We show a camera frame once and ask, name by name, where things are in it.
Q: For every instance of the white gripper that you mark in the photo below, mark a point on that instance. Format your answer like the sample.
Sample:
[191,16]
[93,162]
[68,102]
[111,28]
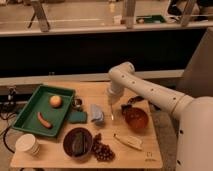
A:
[112,99]

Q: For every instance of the silver fork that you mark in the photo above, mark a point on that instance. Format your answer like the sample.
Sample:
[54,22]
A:
[112,114]

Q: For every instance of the yellow-red apple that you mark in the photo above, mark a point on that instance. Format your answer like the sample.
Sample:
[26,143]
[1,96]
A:
[55,101]

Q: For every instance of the small metal cup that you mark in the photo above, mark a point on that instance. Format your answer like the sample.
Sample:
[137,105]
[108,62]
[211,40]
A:
[77,104]

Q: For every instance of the orange sausage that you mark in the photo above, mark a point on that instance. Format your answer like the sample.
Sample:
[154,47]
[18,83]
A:
[44,122]

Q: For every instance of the green sponge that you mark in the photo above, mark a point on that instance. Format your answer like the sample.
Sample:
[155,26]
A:
[77,117]

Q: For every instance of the blue crumpled cloth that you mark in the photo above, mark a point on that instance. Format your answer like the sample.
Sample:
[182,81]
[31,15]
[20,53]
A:
[97,115]

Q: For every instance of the white paper cup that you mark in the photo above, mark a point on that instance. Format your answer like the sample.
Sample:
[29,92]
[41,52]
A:
[28,144]

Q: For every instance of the dark purple bowl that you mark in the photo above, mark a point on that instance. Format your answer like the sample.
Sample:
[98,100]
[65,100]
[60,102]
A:
[78,143]

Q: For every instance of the peeled banana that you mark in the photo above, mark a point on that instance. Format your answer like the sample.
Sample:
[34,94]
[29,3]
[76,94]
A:
[130,141]

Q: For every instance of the black measuring scoop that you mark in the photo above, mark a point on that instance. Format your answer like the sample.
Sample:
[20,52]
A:
[130,103]

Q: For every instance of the bunch of dark grapes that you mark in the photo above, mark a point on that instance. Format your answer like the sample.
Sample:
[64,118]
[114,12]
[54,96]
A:
[101,151]

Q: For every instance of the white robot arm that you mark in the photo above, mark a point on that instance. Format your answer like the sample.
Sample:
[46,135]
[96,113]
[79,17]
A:
[195,115]

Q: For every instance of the green plastic tray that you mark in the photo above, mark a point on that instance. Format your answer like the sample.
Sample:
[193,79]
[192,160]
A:
[27,120]

